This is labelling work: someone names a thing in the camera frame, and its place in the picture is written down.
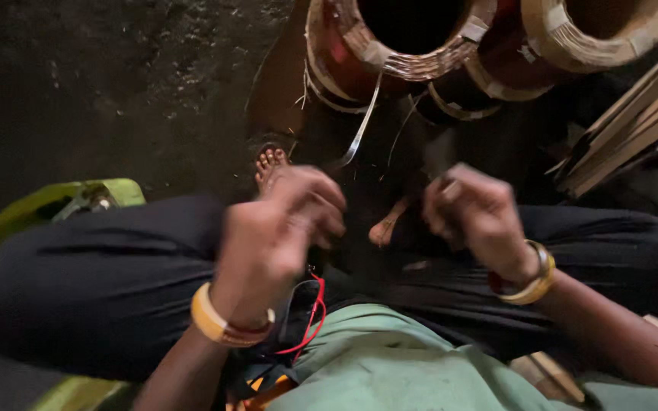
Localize person's right hand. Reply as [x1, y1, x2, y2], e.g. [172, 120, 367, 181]
[422, 162, 540, 284]

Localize person's left hand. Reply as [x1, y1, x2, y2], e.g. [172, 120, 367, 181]
[210, 164, 347, 331]

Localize person's left foot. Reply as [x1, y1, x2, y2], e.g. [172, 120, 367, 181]
[254, 145, 292, 195]

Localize person's foot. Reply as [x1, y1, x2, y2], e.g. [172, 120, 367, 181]
[254, 145, 292, 195]
[368, 197, 412, 248]

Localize person's right foot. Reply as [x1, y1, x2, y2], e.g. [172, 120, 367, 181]
[368, 197, 412, 248]

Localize gold and red right bangles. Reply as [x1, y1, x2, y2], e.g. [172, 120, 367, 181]
[488, 239, 557, 306]

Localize gold and red bangles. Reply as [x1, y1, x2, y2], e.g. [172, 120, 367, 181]
[191, 281, 276, 349]
[488, 239, 557, 306]

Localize copper wound transformer coil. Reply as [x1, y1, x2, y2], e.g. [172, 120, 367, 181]
[520, 0, 658, 75]
[427, 51, 555, 122]
[304, 0, 498, 115]

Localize brown insulating paper sheet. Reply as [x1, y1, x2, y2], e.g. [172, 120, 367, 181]
[245, 0, 314, 140]

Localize gold and red left bangles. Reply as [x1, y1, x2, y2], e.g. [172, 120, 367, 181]
[191, 281, 276, 349]

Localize person's green shirt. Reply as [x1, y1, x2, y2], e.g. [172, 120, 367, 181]
[266, 303, 658, 411]

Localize stack of wooden strips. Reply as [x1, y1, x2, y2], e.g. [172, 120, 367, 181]
[546, 31, 658, 199]

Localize wooden block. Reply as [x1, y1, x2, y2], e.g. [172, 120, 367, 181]
[509, 351, 587, 406]

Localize person's black trousers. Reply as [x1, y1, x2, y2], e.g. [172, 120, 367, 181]
[0, 193, 658, 382]

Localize metal tool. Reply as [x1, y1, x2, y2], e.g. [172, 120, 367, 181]
[50, 185, 118, 223]

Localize green plastic stool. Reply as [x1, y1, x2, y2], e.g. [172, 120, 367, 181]
[0, 178, 147, 411]

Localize red cord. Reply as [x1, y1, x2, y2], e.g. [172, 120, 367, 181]
[275, 273, 327, 357]

